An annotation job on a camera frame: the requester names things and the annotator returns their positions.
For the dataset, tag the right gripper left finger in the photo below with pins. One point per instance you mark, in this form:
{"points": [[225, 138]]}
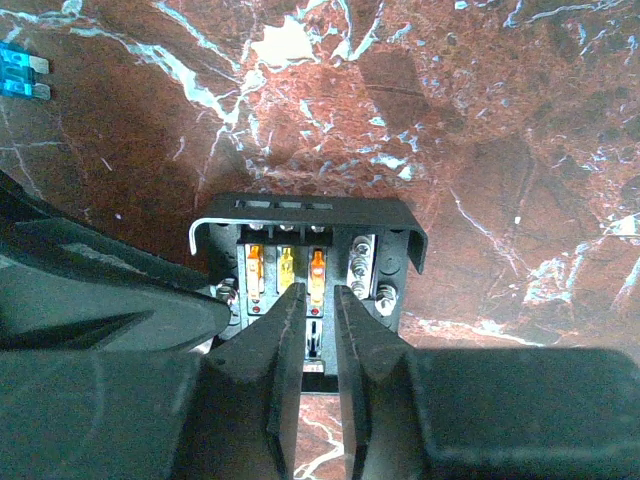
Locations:
{"points": [[243, 418]]}

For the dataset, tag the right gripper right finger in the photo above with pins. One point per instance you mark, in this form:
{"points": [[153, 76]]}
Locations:
{"points": [[505, 413]]}

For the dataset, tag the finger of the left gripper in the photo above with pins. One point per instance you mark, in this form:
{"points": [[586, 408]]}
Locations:
{"points": [[67, 286]]}

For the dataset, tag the orange blade fuse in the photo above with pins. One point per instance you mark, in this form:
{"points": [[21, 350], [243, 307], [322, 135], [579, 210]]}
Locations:
{"points": [[317, 278]]}

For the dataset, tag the black fuse box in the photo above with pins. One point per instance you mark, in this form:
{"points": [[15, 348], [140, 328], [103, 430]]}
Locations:
{"points": [[257, 245]]}

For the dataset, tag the blue blade fuse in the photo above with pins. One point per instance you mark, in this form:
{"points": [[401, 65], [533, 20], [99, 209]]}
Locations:
{"points": [[18, 73]]}

